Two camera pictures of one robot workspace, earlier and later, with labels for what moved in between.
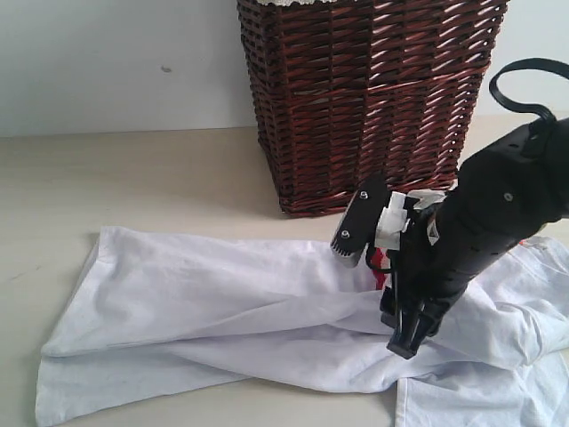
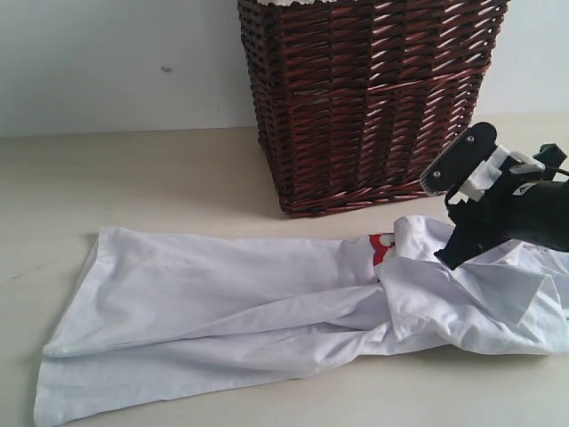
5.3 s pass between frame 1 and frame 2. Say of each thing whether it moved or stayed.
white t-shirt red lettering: moved
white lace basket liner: stayed
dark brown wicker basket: stayed
